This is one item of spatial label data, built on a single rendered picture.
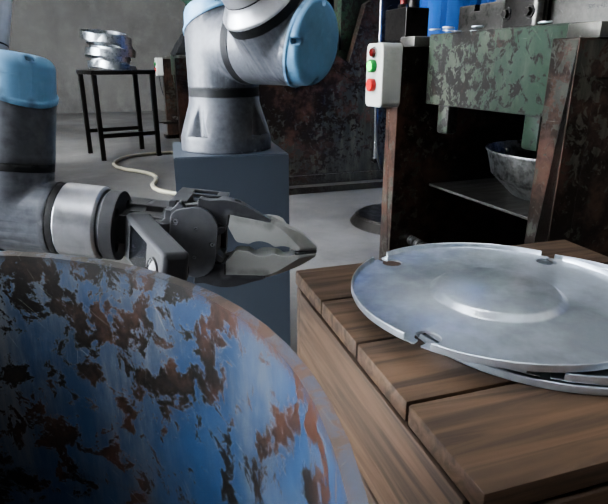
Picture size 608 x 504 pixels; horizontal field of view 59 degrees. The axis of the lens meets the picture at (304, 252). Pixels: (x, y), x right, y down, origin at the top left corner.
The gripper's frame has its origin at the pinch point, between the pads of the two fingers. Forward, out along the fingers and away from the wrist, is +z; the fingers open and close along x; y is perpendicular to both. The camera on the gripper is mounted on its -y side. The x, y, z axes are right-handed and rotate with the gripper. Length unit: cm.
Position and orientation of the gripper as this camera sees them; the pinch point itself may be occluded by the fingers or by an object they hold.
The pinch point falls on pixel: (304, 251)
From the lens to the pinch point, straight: 53.9
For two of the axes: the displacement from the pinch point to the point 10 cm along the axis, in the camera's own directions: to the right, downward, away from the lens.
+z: 9.9, 1.1, 0.3
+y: 0.0, -3.3, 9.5
